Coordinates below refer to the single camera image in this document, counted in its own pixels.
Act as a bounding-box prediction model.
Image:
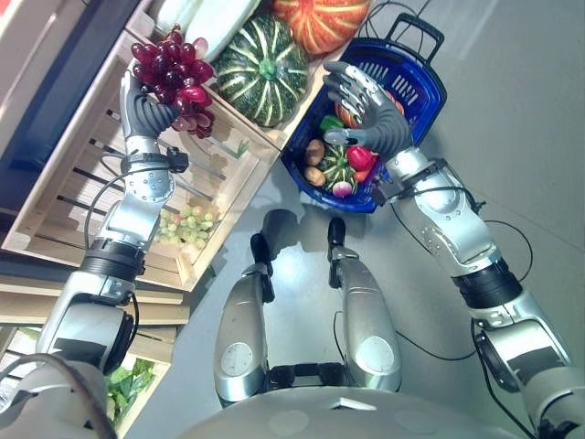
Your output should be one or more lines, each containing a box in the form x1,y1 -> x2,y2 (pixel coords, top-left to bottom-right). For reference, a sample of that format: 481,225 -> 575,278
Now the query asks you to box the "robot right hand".
322,60 -> 414,160

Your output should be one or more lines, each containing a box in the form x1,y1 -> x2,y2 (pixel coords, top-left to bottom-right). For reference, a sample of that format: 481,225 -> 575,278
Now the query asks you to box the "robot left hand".
119,61 -> 180,142

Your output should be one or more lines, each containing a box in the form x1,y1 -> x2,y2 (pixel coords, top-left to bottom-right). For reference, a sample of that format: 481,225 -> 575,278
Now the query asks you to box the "red grape bunch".
131,27 -> 217,140

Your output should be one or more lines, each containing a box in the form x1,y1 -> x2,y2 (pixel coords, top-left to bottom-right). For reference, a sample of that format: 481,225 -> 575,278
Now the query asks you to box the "blue shopping basket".
279,12 -> 447,215

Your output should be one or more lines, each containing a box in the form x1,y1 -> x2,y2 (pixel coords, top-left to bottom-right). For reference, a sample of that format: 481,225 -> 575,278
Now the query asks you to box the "small orange pumpkin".
334,89 -> 406,130

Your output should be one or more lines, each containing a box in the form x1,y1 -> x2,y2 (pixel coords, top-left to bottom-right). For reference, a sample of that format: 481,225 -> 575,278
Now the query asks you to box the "red bell pepper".
346,145 -> 378,173

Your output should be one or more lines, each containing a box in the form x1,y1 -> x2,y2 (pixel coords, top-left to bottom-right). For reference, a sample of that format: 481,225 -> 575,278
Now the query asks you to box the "green bell pepper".
319,114 -> 346,135

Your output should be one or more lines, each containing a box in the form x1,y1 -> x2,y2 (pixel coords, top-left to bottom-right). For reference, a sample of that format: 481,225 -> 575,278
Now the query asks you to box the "small green striped pumpkin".
318,145 -> 356,186

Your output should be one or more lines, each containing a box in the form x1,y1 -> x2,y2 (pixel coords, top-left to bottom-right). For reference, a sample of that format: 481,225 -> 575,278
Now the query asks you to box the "wooden display crate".
0,8 -> 321,293

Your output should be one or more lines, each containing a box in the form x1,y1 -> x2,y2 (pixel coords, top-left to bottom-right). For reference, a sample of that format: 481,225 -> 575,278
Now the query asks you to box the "orange striped pumpkin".
272,0 -> 371,57

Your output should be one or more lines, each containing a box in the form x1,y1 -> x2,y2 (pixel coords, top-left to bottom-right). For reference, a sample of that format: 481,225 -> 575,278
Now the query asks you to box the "pale green winter melon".
154,0 -> 262,63

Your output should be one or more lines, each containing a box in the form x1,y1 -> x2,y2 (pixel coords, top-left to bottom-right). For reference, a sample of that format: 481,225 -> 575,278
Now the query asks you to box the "green grape bunch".
153,204 -> 222,252

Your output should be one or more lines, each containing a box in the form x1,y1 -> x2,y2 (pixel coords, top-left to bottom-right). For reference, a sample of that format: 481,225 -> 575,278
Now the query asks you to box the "large green striped pumpkin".
213,13 -> 311,128

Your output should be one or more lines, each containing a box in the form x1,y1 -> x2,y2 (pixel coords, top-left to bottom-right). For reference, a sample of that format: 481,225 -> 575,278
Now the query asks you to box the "robot right leg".
326,217 -> 403,393

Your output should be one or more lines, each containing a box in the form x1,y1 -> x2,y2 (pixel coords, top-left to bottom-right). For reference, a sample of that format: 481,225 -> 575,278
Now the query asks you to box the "robot leg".
326,217 -> 403,393
213,231 -> 275,409

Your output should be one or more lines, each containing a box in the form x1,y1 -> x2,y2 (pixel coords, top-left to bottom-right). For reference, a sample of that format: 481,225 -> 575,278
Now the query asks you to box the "robot left leg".
213,231 -> 275,409

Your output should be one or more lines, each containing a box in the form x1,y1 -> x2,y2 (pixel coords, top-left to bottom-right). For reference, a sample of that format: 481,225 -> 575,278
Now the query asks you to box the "low wooden crate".
0,325 -> 178,439

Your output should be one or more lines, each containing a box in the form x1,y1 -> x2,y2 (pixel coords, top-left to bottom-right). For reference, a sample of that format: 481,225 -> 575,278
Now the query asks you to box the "green leafy vegetable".
103,358 -> 156,424

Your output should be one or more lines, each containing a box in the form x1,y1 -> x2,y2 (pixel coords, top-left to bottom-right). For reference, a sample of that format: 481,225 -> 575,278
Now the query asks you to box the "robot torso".
0,352 -> 517,439

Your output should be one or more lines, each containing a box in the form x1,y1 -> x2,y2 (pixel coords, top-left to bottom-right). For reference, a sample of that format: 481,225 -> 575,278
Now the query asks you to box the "black floor cable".
332,0 -> 535,439

